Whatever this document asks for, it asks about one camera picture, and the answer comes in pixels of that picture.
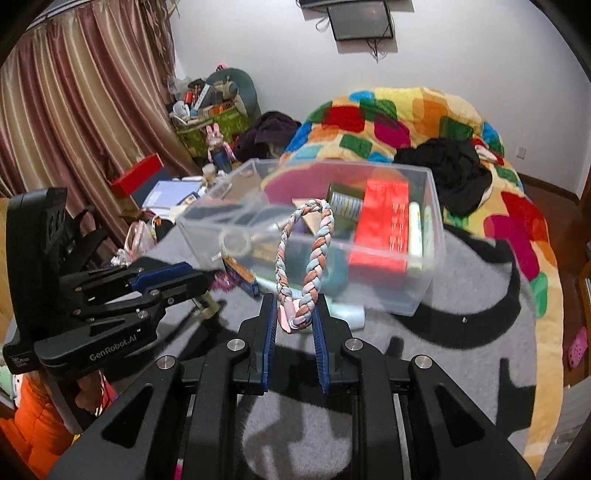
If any dark clothing pile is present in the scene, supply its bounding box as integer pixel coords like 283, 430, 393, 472
235, 111, 302, 160

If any grey and black blanket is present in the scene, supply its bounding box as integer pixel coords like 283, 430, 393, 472
0, 222, 546, 480

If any pink slipper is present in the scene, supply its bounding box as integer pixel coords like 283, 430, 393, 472
568, 327, 589, 367

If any small blue box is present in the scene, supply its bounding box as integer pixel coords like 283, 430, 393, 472
222, 256, 258, 297

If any braided pastel rope ring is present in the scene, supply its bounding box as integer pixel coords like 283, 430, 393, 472
274, 198, 334, 333

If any blue book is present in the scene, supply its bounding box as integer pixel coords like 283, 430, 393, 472
142, 180, 204, 210

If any white tape roll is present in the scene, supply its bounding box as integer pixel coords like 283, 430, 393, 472
219, 228, 254, 254

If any wall television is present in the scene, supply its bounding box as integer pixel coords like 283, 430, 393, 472
298, 0, 414, 10

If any colourful patchwork quilt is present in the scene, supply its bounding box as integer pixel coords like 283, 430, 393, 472
281, 85, 566, 472

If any grey neck pillow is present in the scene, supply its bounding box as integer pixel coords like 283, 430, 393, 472
205, 68, 260, 116

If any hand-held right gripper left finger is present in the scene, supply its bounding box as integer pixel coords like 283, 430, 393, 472
46, 294, 278, 480

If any striped curtain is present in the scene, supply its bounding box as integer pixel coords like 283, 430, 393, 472
0, 0, 195, 296

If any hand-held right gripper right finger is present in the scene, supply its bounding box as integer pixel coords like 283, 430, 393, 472
314, 298, 536, 480

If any clear plastic bin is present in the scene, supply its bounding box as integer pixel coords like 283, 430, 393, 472
177, 158, 446, 317

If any red box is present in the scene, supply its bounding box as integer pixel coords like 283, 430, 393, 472
110, 154, 165, 197

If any black garment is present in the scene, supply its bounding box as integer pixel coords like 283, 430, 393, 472
394, 137, 492, 217

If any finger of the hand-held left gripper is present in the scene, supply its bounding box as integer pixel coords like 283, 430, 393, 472
76, 272, 209, 324
60, 262, 194, 301

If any pink bag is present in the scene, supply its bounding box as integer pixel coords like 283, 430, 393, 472
124, 220, 155, 259

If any red pouch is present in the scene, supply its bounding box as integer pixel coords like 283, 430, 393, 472
348, 179, 411, 278

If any green storage basket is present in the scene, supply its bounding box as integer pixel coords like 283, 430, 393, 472
175, 108, 250, 160

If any white tube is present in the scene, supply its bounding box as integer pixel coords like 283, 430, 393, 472
407, 200, 435, 271

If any pink bunny figure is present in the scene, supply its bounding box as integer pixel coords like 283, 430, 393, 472
205, 124, 234, 169

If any small wall screen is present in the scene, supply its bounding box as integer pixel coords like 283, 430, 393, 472
326, 1, 394, 41

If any green glass bottle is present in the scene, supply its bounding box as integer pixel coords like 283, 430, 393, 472
325, 183, 365, 220

